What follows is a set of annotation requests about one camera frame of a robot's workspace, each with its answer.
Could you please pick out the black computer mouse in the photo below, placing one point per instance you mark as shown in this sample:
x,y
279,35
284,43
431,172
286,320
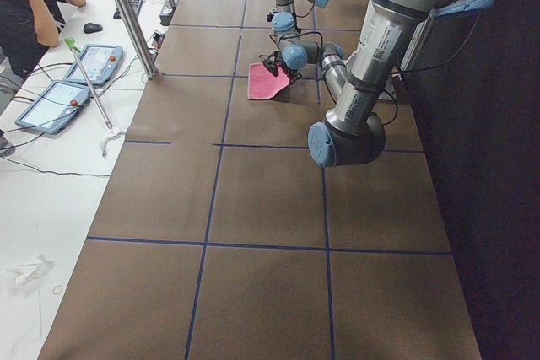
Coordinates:
x,y
91,28

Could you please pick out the aluminium frame post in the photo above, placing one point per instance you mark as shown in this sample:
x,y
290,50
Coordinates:
x,y
135,33

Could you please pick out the seated person in black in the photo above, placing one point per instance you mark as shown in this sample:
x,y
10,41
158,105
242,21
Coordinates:
x,y
29,28

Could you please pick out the crumpled white tissue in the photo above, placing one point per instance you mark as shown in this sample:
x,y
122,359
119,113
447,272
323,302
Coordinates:
x,y
26,273

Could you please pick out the near blue teach pendant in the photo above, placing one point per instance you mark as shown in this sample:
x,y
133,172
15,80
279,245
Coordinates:
x,y
54,108

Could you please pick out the far blue teach pendant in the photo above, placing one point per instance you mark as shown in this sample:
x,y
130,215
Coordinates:
x,y
100,62

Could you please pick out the blue teach pendant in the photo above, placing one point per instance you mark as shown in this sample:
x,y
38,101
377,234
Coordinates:
x,y
54,108
100,62

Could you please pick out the pink terry towel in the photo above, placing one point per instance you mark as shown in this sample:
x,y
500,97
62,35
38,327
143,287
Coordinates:
x,y
262,85

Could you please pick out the long metal reacher stick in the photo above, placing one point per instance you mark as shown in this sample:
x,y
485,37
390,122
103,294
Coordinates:
x,y
77,74

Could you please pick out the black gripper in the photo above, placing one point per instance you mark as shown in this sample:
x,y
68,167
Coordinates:
x,y
288,72

